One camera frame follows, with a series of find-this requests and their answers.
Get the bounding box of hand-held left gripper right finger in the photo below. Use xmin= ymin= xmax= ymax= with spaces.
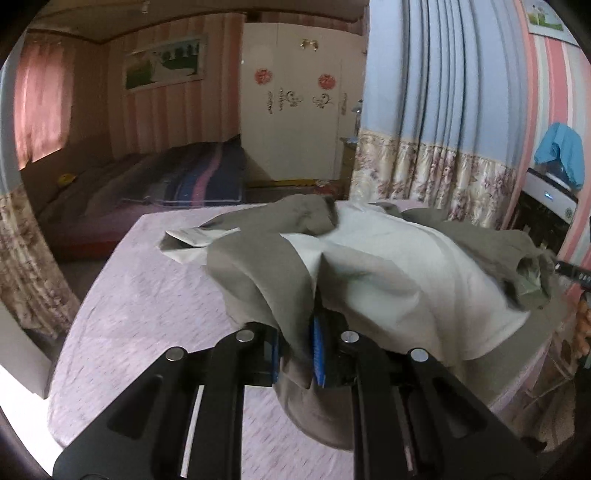
xmin=313 ymin=314 xmax=542 ymax=480

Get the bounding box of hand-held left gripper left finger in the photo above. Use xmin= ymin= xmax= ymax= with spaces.
xmin=53 ymin=329 xmax=281 ymax=480

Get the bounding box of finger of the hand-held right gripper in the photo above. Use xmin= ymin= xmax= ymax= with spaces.
xmin=555 ymin=260 xmax=591 ymax=288

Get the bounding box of grey and white garment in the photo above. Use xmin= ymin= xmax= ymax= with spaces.
xmin=159 ymin=194 xmax=570 ymax=450

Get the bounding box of black and white appliance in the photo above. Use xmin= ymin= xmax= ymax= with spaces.
xmin=512 ymin=167 xmax=581 ymax=260

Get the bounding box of blue cloth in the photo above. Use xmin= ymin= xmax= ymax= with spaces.
xmin=534 ymin=122 xmax=586 ymax=191

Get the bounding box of pink floral tablecloth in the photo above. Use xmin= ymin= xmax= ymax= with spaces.
xmin=48 ymin=198 xmax=573 ymax=480

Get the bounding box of striped blanket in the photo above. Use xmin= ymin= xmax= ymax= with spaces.
xmin=142 ymin=140 xmax=249 ymax=207

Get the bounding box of blue curtain with floral hem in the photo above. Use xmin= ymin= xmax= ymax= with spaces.
xmin=0 ymin=65 xmax=80 ymax=337
xmin=348 ymin=0 xmax=536 ymax=232

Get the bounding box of white wardrobe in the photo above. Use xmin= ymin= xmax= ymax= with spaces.
xmin=240 ymin=21 xmax=369 ymax=184

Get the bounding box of bed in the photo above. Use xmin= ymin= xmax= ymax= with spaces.
xmin=21 ymin=138 xmax=247 ymax=265

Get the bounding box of pink curtain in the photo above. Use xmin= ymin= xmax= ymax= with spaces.
xmin=14 ymin=36 xmax=78 ymax=165

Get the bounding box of small wall poster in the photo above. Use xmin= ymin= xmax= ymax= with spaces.
xmin=525 ymin=0 xmax=581 ymax=45

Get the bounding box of wide wall poster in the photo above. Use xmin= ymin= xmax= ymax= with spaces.
xmin=123 ymin=35 xmax=208 ymax=93

